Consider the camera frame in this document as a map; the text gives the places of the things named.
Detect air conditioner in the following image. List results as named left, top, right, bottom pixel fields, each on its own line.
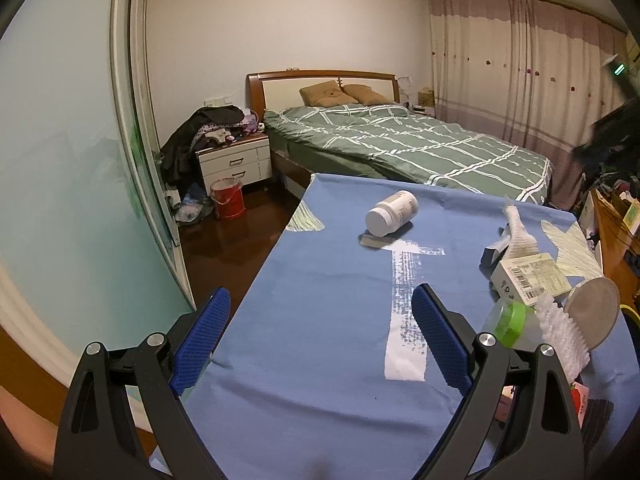
left=608, top=32, right=640, bottom=80

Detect white foam net sleeve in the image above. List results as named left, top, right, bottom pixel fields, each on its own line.
left=534, top=292, right=590, bottom=384

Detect tissue box on far nightstand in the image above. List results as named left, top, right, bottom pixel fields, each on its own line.
left=418, top=87, right=435, bottom=107

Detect right brown pillow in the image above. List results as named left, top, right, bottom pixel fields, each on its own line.
left=343, top=84, right=394, bottom=106

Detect clothes heap on desk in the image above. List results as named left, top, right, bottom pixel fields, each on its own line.
left=572, top=96, right=639, bottom=194

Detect wooden desk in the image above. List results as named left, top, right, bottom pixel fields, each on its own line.
left=590, top=190, right=639, bottom=312

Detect small white pill bottle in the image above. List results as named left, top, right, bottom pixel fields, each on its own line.
left=366, top=191, right=419, bottom=237

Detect small foil packet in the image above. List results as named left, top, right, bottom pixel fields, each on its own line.
left=358, top=233, right=396, bottom=252

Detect pink white curtain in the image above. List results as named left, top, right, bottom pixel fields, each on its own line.
left=425, top=0, right=627, bottom=209

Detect round grey lid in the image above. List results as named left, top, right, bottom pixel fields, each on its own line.
left=564, top=276, right=620, bottom=350

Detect sliding wardrobe door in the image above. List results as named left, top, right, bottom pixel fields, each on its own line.
left=1, top=0, right=193, bottom=384

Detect red bucket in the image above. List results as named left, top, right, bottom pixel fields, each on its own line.
left=209, top=177, right=245, bottom=220

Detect brown pillow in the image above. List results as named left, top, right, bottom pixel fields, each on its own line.
left=299, top=80, right=358, bottom=107
left=343, top=84, right=394, bottom=106

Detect left brown pillow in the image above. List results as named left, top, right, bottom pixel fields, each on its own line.
left=299, top=80, right=358, bottom=107

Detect white green medicine box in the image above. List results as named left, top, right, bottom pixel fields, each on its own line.
left=490, top=252, right=572, bottom=307

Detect clear bottle green cap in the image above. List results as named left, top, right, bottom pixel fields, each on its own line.
left=482, top=299, right=544, bottom=351

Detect blue star tablecloth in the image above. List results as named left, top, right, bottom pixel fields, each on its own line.
left=150, top=172, right=634, bottom=480

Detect wooden headboard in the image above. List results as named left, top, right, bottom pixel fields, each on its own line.
left=245, top=69, right=404, bottom=117

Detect white nightstand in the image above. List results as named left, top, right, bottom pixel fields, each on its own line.
left=196, top=133, right=272, bottom=193

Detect pink strawberry milk carton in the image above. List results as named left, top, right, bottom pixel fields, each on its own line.
left=494, top=381, right=591, bottom=428

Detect bed with green quilt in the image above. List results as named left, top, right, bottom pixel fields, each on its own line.
left=264, top=104, right=552, bottom=205

